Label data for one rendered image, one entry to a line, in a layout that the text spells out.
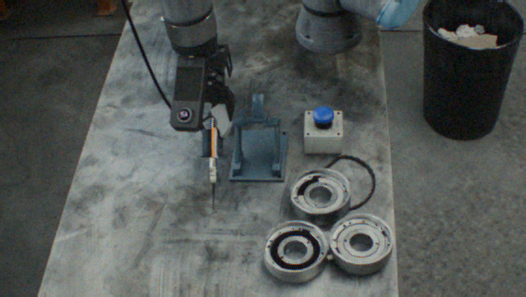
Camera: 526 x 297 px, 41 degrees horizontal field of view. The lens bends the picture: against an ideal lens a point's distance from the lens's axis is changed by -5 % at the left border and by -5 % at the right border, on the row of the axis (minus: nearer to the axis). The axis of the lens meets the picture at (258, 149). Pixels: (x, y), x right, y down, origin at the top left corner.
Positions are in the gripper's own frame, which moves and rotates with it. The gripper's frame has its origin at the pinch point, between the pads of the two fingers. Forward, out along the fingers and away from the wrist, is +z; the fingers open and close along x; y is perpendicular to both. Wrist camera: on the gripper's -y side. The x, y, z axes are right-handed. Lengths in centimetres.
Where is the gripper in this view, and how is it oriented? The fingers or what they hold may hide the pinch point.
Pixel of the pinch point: (212, 135)
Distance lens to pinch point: 123.1
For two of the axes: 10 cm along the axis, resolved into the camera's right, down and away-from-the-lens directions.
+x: -9.8, -0.3, 2.0
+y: 1.5, -7.4, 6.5
